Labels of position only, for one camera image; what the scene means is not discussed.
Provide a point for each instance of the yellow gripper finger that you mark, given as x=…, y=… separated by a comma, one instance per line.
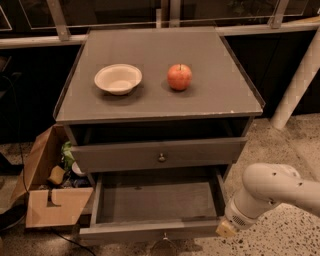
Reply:
x=226, y=229

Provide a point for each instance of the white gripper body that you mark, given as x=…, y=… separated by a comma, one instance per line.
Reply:
x=235, y=216

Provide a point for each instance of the grey drawer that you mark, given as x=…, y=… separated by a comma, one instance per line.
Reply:
x=157, y=155
x=150, y=205

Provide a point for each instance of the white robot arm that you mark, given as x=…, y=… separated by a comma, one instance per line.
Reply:
x=265, y=186

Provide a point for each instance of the grey top drawer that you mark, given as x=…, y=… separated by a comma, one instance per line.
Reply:
x=157, y=155

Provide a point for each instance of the grey wooden drawer cabinet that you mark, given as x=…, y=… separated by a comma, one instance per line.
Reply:
x=220, y=102

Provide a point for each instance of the red apple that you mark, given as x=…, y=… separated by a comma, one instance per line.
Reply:
x=179, y=77

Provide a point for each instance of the white cup in box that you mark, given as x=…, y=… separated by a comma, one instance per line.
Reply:
x=77, y=170

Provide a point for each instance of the green packet in box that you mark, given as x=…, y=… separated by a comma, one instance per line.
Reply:
x=67, y=157

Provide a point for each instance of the open cardboard box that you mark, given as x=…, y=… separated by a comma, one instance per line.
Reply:
x=48, y=208

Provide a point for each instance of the yellow sponge in box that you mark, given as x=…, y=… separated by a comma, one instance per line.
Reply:
x=56, y=176

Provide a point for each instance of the white paper bowl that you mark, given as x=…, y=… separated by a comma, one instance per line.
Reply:
x=118, y=79

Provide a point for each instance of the metal window railing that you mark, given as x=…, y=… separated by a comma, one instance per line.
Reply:
x=19, y=35

